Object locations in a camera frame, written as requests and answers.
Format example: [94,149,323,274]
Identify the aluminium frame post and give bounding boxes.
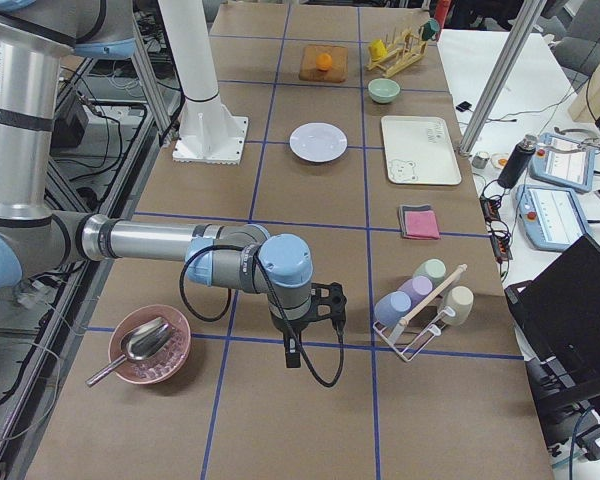
[458,0,547,157]

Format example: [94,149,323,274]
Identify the black laptop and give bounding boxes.
[503,233,600,416]

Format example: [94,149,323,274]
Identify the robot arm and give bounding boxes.
[0,1,316,368]

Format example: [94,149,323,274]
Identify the yellow cup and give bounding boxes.
[368,38,388,62]

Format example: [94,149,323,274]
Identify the red cylinder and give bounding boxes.
[434,0,452,29]

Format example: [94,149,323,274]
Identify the orange fruit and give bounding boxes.
[315,52,333,72]

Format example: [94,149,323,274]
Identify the pink cloth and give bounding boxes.
[404,210,440,240]

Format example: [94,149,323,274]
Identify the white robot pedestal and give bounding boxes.
[159,0,249,165]

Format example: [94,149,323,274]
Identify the small metal tin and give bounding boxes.
[471,151,490,170]

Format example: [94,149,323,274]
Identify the far teach pendant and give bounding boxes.
[529,132,596,193]

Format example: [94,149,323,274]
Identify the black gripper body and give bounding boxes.
[271,315,308,351]

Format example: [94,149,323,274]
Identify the white wire cup rack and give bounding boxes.
[372,264,467,362]

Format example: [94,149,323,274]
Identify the wooden cutting board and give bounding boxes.
[299,44,348,83]

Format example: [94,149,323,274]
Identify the cream bear tray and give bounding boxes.
[381,115,461,186]

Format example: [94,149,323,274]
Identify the green tumbler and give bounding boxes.
[413,258,447,286]

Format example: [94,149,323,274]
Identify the near teach pendant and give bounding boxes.
[515,184,592,252]

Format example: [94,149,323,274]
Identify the wooden dish rack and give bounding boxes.
[366,16,429,78]

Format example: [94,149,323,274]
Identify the green bowl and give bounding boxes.
[367,78,401,104]

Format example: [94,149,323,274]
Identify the purple tumbler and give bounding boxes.
[398,275,433,305]

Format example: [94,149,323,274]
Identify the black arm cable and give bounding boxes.
[178,243,346,388]

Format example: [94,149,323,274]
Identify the pink bowl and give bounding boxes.
[108,304,192,385]

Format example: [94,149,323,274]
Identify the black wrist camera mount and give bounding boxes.
[308,282,347,333]

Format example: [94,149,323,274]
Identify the dark green cup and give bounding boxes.
[419,18,441,41]

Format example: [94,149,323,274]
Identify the blue tumbler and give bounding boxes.
[374,291,412,327]

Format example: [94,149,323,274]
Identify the teach pendant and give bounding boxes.
[529,132,596,193]
[515,184,592,252]

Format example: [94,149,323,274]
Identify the grey cloth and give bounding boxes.
[399,205,437,238]

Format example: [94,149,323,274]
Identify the white plate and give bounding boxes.
[289,122,348,163]

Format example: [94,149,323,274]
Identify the beige tumbler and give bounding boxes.
[438,285,474,326]

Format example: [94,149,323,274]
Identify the black water bottle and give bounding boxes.
[496,134,538,190]

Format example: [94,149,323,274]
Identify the metal scoop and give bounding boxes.
[85,317,173,387]

